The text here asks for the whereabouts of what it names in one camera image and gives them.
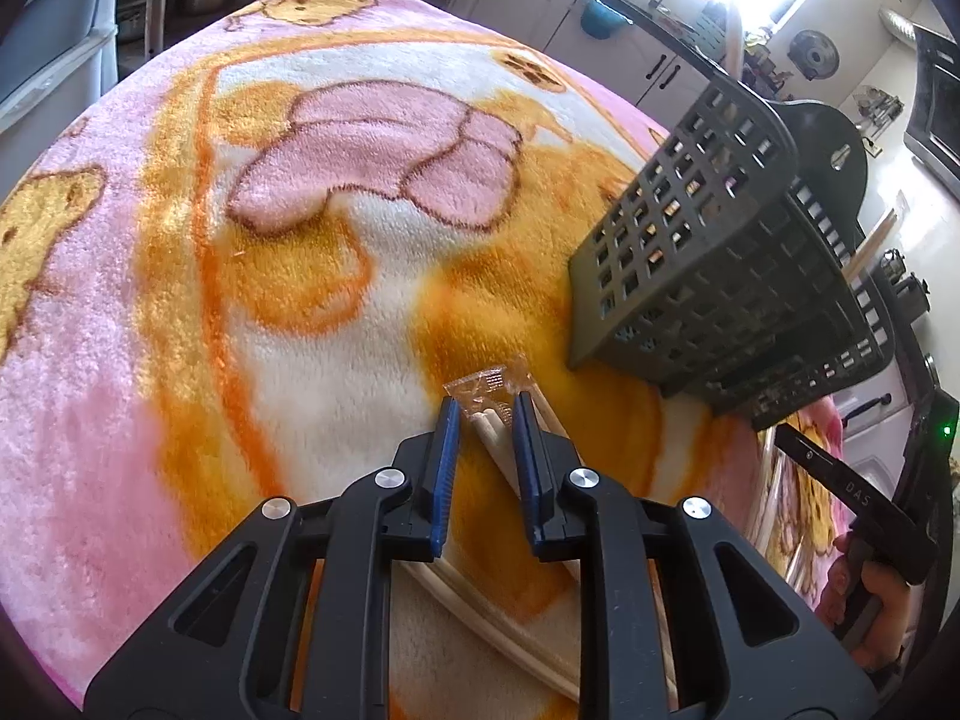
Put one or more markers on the long wooden chopstick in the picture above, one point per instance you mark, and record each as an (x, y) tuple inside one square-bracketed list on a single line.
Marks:
[(660, 615)]

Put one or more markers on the wooden chopsticks bundle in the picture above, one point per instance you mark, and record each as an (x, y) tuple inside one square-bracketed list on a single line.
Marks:
[(874, 240)]

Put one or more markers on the black range hood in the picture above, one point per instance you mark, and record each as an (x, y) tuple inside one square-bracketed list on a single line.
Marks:
[(934, 105)]

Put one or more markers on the silver exhaust duct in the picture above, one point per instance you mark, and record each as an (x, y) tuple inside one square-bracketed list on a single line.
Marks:
[(898, 24)]

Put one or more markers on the bare wooden chopsticks pair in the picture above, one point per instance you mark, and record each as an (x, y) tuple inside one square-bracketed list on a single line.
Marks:
[(487, 630)]

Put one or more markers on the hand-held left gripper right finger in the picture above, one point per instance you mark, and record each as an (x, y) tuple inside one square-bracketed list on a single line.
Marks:
[(525, 465)]

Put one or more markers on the person's right hand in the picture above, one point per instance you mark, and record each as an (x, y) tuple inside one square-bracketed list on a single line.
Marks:
[(885, 615)]

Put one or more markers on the white drawer cabinet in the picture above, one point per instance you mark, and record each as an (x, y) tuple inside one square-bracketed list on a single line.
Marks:
[(52, 52)]

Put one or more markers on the white kitchen base cabinets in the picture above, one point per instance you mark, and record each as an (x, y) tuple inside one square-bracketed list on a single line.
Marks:
[(540, 7)]

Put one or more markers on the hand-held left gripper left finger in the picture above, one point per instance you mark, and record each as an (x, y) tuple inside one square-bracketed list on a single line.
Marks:
[(448, 465)]

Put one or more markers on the blue hanging trash bin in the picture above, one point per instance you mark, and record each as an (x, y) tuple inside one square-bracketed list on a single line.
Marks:
[(600, 16)]

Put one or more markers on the black slotted utensil basket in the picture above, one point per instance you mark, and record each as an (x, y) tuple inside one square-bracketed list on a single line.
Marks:
[(712, 262)]

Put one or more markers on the black kitchen countertop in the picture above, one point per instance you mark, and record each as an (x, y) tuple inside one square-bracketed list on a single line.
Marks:
[(645, 15)]

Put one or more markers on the small wall fan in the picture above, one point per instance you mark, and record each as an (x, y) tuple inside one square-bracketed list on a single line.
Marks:
[(814, 54)]

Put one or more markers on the pink printed blanket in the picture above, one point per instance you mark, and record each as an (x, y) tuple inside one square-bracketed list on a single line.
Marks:
[(225, 277)]

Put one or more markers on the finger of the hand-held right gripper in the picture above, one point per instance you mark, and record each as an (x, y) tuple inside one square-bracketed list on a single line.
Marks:
[(802, 454)]

